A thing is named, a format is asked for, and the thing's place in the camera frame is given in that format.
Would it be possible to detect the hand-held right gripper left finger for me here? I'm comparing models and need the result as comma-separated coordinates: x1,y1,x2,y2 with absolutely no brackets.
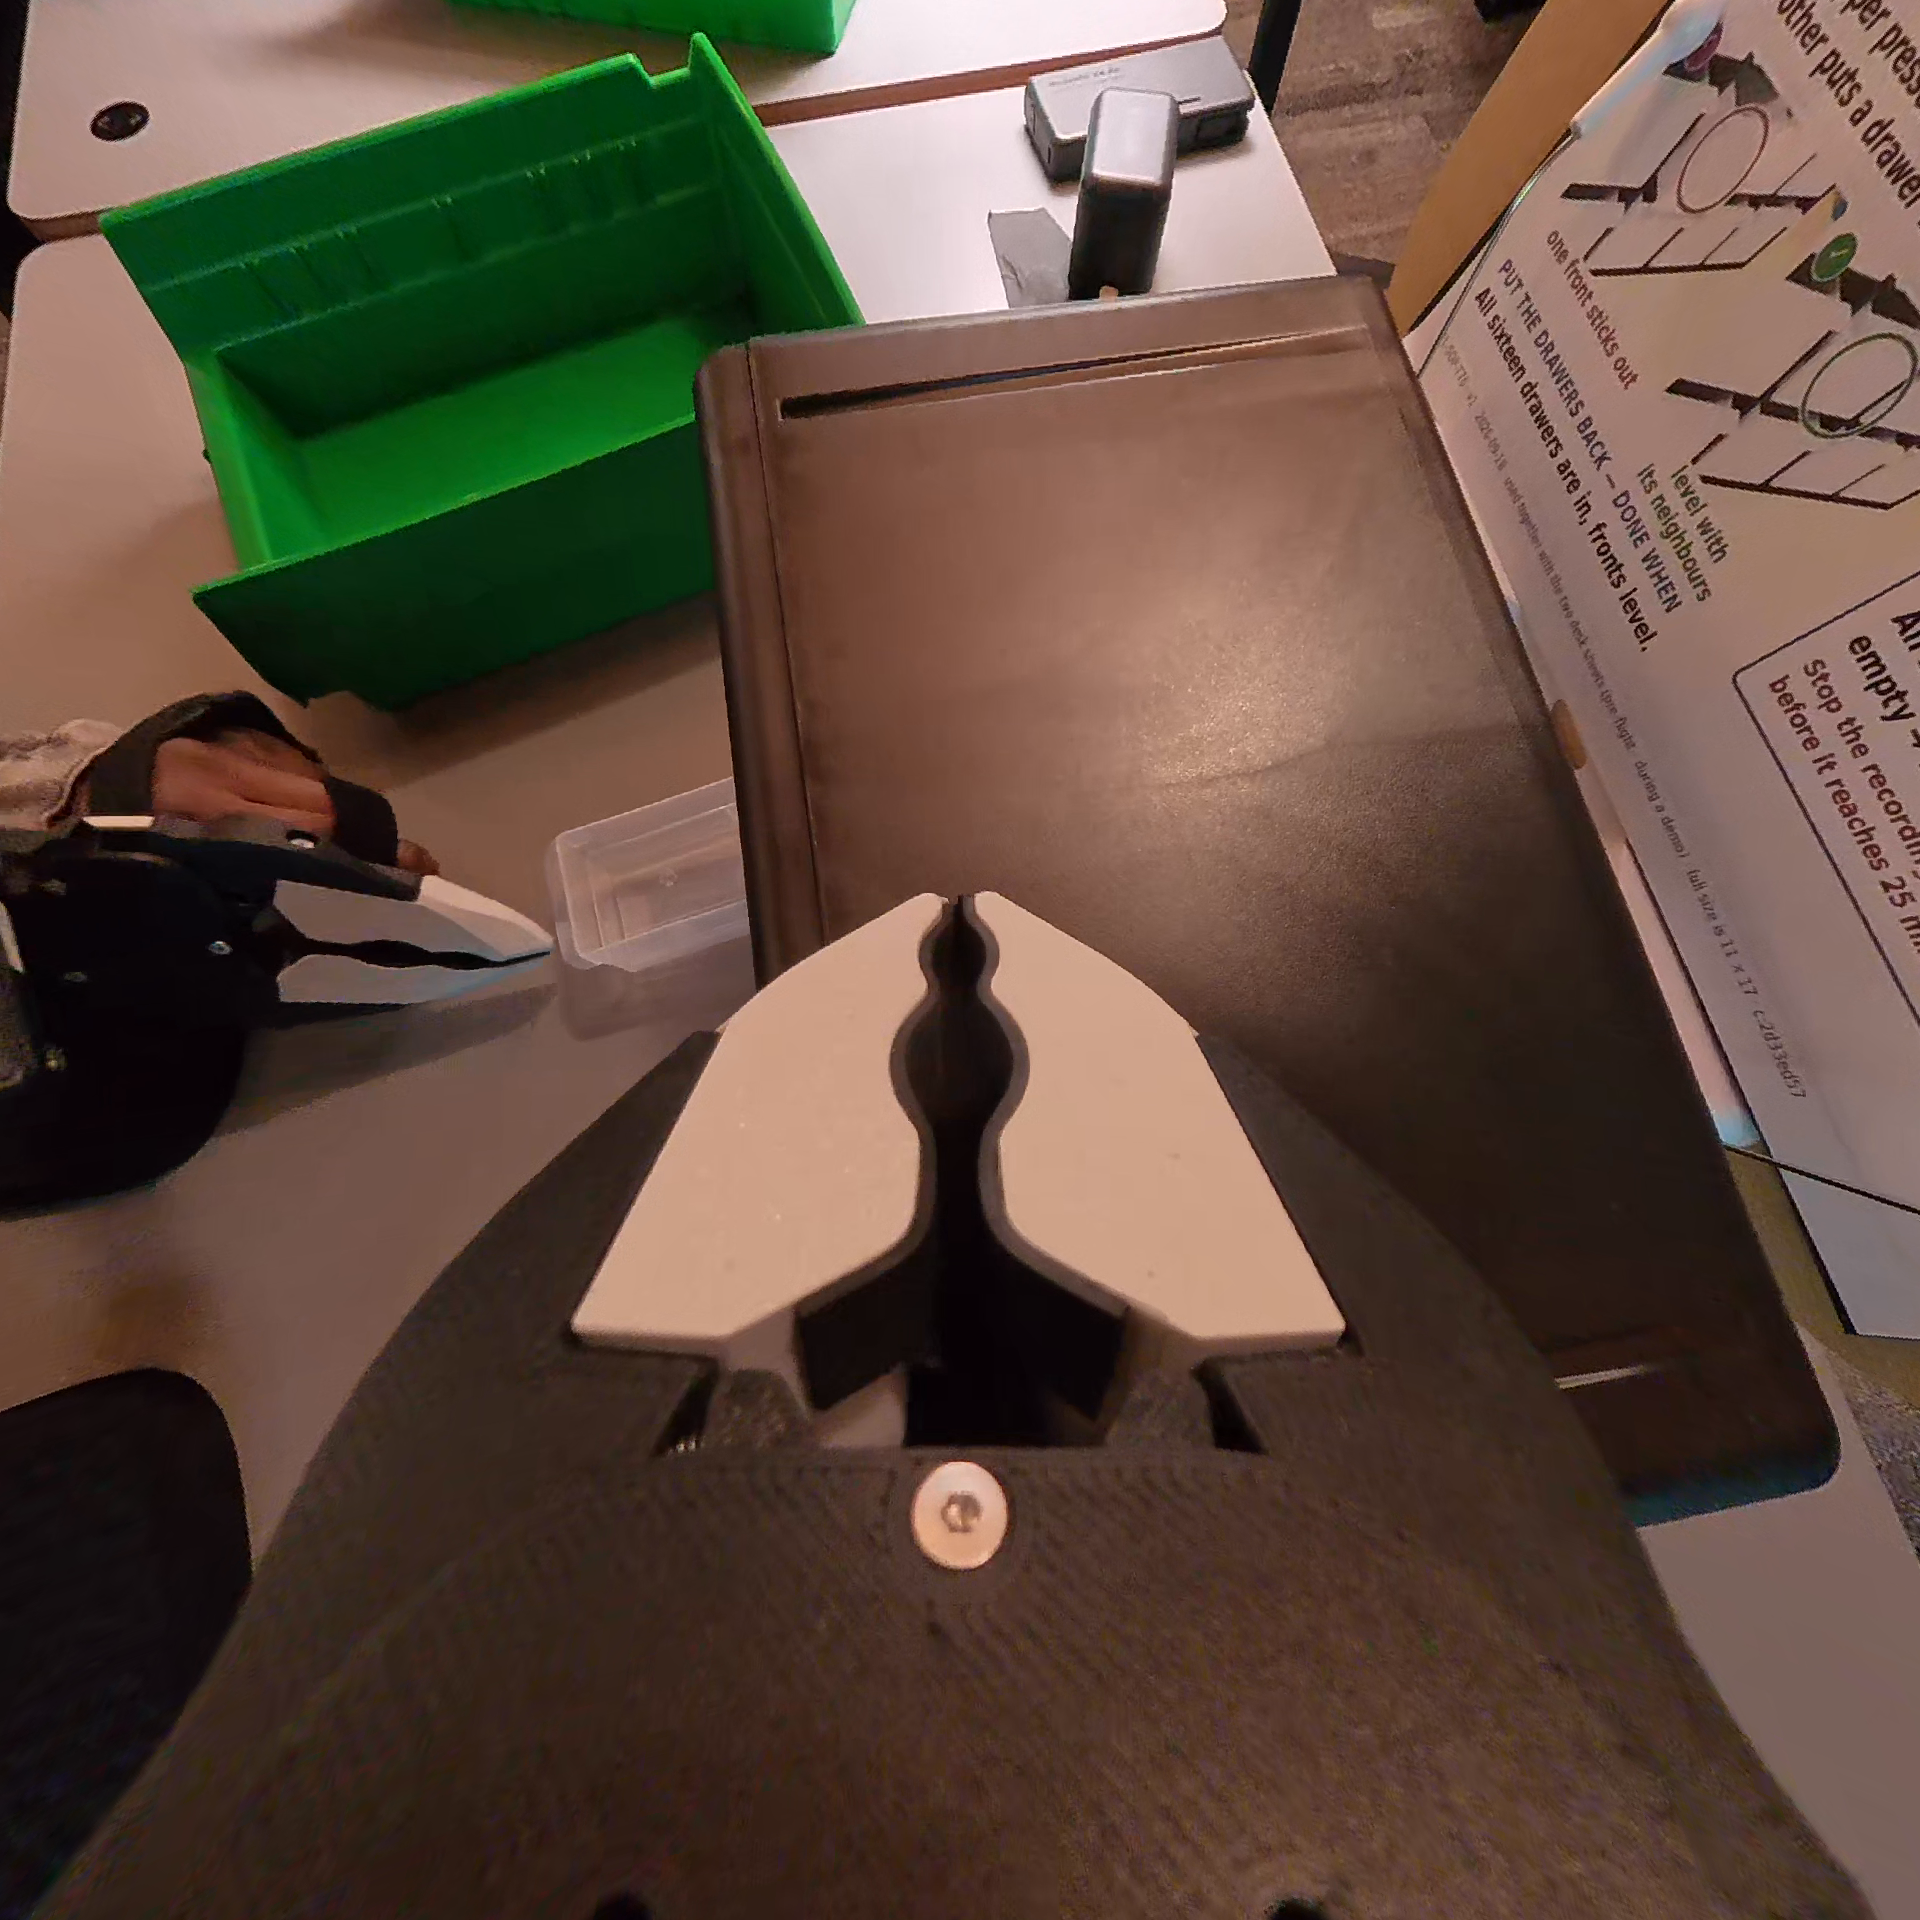
569,892,964,1374

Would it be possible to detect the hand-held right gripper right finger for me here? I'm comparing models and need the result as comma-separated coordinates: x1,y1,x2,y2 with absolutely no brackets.
968,892,1348,1354

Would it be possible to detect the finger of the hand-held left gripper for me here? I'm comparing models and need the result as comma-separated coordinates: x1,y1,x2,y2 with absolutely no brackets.
285,872,558,963
275,954,518,1011

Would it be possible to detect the clear plastic drawer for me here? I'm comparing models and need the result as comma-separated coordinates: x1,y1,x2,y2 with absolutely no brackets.
545,779,751,984

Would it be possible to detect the green plastic bin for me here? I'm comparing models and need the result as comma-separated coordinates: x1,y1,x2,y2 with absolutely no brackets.
451,0,863,59
97,31,867,712

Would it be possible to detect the black drawer cabinet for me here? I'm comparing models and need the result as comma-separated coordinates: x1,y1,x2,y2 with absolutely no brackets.
695,275,1845,1487

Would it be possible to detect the person's left hand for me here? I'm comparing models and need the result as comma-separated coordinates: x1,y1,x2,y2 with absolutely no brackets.
89,693,443,887

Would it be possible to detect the white instruction poster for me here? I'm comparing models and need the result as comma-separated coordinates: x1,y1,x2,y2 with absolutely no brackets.
1411,0,1920,1336

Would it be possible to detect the grey tape piece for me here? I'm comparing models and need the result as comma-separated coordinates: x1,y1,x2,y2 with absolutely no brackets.
990,210,1113,302

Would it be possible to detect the black rounded box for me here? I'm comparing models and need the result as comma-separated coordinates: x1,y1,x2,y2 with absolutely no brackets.
1068,87,1182,294

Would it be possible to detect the dark grey rectangular device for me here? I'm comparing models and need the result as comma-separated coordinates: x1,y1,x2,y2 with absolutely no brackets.
1024,42,1259,182

